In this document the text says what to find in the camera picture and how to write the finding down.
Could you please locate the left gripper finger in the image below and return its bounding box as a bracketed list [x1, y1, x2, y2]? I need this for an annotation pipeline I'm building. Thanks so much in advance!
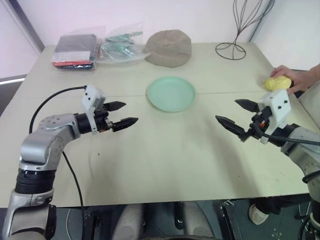
[104, 101, 127, 113]
[111, 116, 139, 133]

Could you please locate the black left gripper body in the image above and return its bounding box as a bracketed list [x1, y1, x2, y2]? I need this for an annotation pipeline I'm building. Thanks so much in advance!
[93, 103, 115, 134]

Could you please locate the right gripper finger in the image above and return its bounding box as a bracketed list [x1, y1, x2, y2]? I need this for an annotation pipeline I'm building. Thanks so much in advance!
[234, 99, 261, 114]
[215, 115, 251, 143]

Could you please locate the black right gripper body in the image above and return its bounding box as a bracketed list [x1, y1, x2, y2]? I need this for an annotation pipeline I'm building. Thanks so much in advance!
[247, 106, 272, 141]

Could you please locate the yellow potato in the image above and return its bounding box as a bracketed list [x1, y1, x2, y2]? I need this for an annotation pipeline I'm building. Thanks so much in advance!
[264, 75, 293, 92]

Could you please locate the mint green plate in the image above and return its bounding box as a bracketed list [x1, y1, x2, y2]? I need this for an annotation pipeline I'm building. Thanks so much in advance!
[146, 76, 197, 113]

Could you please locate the person's bare hand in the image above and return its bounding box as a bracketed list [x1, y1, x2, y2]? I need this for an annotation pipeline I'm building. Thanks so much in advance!
[269, 65, 312, 95]

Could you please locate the plastic bag with green items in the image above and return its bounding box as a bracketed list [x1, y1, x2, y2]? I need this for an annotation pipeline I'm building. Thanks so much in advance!
[96, 22, 152, 65]

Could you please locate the plastic bag with dark clothes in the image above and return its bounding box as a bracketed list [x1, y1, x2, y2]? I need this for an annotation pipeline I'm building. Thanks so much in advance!
[52, 26, 106, 73]

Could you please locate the tan fabric cap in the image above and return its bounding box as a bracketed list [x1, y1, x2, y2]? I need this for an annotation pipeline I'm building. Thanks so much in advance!
[141, 29, 193, 68]

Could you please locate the dark trouser leg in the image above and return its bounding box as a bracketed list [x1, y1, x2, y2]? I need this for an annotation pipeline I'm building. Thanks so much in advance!
[252, 194, 311, 216]

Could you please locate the white shoe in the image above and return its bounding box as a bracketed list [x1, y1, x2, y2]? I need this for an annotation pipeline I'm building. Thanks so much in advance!
[248, 203, 270, 225]

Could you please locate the grey rounded shape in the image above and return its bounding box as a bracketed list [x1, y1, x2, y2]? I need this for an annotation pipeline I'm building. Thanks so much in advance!
[117, 203, 145, 240]
[183, 201, 216, 238]

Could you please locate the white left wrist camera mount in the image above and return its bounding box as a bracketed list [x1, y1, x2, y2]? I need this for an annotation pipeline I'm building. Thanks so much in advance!
[81, 84, 107, 136]

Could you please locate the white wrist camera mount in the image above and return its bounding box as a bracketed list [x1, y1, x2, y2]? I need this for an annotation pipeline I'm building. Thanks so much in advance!
[258, 89, 292, 145]
[81, 84, 107, 136]

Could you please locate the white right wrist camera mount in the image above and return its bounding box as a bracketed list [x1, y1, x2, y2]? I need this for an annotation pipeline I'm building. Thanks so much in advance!
[258, 89, 292, 145]

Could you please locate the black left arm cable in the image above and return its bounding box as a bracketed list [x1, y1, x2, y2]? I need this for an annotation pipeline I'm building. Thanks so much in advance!
[29, 85, 88, 208]

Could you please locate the black wire stand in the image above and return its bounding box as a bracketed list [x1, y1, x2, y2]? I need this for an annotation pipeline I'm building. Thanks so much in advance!
[215, 0, 276, 61]

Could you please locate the black metal frame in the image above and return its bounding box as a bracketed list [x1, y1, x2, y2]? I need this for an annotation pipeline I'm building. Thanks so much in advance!
[219, 199, 243, 240]

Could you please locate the grey window frame bar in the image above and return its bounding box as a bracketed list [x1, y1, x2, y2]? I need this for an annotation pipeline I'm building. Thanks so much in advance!
[4, 0, 46, 57]

